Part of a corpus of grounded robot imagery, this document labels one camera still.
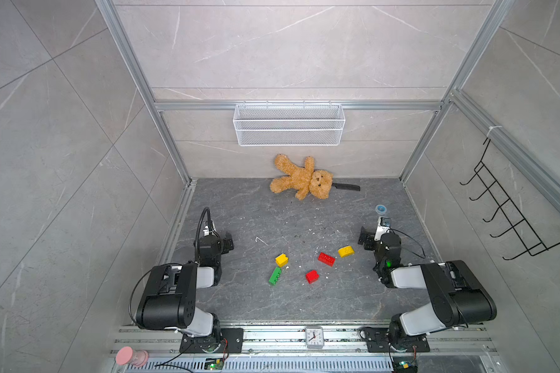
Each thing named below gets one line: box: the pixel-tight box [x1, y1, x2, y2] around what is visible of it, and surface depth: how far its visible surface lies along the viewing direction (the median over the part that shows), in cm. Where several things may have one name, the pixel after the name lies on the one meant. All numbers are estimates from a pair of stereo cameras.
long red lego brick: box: [317, 251, 336, 268], surface depth 92 cm
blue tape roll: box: [374, 203, 388, 216], surface depth 109 cm
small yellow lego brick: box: [275, 253, 289, 269], surface depth 92 cm
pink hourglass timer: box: [115, 346, 150, 368], surface depth 66 cm
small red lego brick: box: [305, 269, 320, 285], surface depth 88 cm
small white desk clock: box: [304, 325, 325, 349], surface depth 74 cm
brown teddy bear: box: [269, 153, 334, 201], surface depth 113 cm
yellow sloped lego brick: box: [337, 245, 355, 258], surface depth 95 cm
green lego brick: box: [268, 266, 283, 286], surface depth 87 cm
